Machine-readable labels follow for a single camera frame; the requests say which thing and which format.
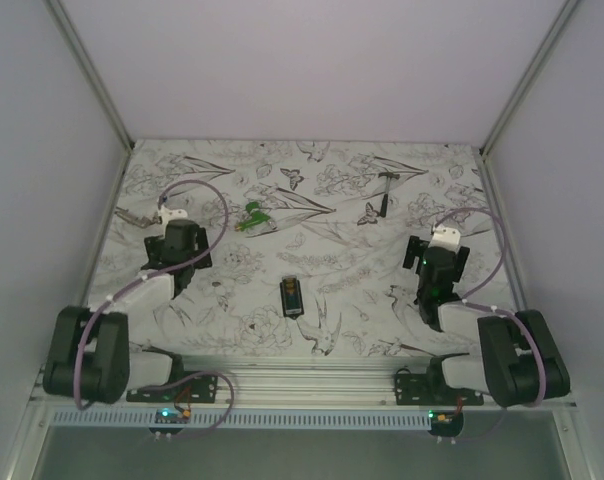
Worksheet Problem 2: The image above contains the right controller board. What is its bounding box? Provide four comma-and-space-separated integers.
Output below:
428, 410, 464, 445

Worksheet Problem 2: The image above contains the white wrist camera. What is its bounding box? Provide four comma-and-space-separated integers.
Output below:
157, 196, 188, 225
429, 225, 462, 253

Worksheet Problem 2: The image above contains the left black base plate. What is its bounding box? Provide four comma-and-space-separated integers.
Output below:
125, 372, 218, 405

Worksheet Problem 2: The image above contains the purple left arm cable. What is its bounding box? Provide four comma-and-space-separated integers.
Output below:
74, 180, 235, 441

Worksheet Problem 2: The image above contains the metal clamp tool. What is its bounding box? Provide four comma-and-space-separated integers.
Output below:
114, 207, 161, 229

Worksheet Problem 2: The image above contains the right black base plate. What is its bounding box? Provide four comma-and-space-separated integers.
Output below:
393, 368, 484, 407

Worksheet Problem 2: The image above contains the black fuse box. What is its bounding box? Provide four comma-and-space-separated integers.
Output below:
279, 276, 304, 320

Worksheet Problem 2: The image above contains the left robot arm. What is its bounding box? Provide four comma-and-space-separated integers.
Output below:
42, 219, 212, 410

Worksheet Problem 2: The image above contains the grey slotted cable duct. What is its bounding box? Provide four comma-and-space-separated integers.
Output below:
50, 407, 430, 431

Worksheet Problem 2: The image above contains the small hammer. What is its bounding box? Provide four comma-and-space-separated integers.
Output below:
378, 171, 397, 218

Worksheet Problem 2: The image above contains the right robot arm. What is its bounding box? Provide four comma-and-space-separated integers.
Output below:
403, 228, 571, 408

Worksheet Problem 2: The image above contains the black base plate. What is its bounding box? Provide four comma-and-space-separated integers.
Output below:
125, 372, 218, 405
393, 368, 484, 407

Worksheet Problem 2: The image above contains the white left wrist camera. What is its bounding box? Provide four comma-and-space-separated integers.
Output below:
157, 196, 188, 225

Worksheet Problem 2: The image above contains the left controller board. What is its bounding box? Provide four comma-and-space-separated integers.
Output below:
149, 407, 191, 440

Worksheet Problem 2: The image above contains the controller board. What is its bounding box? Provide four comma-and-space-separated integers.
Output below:
149, 407, 191, 440
428, 410, 464, 445

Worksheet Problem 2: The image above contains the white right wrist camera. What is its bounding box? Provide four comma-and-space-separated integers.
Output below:
429, 225, 462, 253

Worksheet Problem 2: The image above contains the green object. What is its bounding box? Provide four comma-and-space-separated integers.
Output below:
235, 201, 277, 233

